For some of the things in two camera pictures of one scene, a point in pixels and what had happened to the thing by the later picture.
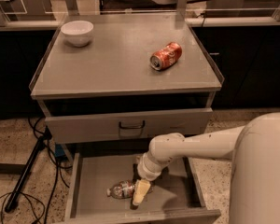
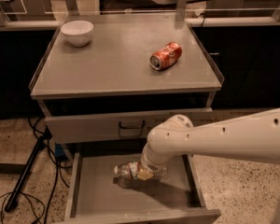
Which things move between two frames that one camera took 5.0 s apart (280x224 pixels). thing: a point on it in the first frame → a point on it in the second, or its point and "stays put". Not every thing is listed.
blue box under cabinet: (59, 150) stays put
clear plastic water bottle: (124, 189) → (130, 170)
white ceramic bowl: (77, 33) stays put
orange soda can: (166, 56) stays put
